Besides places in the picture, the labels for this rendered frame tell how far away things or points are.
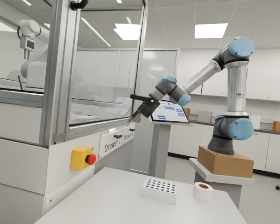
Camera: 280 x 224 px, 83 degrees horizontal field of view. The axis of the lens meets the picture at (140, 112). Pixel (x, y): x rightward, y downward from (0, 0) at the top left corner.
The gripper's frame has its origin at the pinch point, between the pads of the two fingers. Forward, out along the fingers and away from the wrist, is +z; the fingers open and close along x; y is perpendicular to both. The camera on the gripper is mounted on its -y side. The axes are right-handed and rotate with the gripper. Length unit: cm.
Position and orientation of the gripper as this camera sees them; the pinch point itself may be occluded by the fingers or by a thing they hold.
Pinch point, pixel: (129, 120)
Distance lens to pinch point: 94.7
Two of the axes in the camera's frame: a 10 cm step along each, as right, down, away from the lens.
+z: -6.5, 7.4, 1.8
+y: 7.5, 6.6, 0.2
